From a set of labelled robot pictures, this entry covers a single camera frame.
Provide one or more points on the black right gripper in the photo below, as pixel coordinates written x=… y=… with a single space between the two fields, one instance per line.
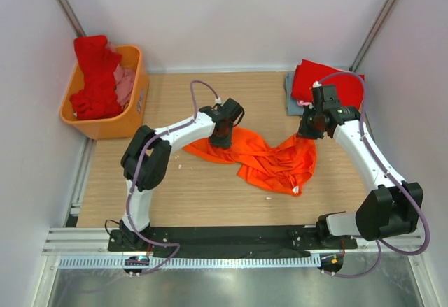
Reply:
x=307 y=131

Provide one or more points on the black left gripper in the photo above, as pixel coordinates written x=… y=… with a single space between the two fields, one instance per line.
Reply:
x=221 y=139

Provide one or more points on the orange t shirt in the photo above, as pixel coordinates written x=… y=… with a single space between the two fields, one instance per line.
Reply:
x=284 y=169

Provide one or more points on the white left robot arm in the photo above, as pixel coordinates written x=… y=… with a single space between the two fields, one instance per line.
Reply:
x=146 y=159

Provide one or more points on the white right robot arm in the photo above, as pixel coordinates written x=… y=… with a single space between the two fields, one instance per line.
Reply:
x=392 y=205

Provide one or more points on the folded pink t shirt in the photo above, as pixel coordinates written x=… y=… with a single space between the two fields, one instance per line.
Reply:
x=303 y=103

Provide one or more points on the folded red t shirt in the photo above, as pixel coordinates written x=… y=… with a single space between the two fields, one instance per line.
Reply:
x=349 y=89

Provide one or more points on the folded grey t shirt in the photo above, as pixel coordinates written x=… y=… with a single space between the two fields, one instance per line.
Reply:
x=292 y=106

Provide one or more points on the orange plastic basket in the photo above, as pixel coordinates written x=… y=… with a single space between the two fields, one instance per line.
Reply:
x=125 y=124

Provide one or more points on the crumpled pink t shirt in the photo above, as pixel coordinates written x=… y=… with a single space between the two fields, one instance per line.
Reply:
x=119 y=80

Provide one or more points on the crumpled red t shirt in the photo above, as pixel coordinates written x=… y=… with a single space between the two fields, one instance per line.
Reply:
x=98 y=62

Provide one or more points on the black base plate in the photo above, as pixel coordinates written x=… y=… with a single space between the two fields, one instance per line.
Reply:
x=249 y=242

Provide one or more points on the white slotted cable duct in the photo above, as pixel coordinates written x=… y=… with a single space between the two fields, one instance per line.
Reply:
x=141 y=262

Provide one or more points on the right corner aluminium post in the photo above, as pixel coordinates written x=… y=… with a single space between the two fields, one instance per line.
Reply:
x=375 y=29

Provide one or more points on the corner aluminium post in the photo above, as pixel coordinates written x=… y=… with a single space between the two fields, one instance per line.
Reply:
x=71 y=17
x=375 y=29

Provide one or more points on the aluminium frame rail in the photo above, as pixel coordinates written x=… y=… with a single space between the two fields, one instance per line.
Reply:
x=76 y=241

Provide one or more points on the left corner aluminium post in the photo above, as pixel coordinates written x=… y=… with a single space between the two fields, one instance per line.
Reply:
x=71 y=17

